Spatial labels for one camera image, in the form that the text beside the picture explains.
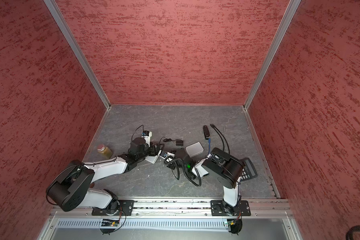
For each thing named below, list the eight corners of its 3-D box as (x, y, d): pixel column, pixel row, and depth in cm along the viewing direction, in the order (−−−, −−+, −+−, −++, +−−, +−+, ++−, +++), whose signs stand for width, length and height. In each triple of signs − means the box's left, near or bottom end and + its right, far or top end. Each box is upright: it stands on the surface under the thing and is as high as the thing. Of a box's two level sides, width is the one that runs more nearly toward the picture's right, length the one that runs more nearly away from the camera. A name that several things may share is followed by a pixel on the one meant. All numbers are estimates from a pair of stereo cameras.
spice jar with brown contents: (103, 159, 93) (95, 151, 84) (106, 152, 96) (98, 144, 87) (111, 159, 93) (103, 151, 84) (113, 152, 96) (106, 144, 87)
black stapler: (205, 139, 103) (206, 137, 100) (202, 128, 109) (203, 125, 107) (209, 139, 103) (210, 136, 100) (206, 127, 110) (207, 125, 107)
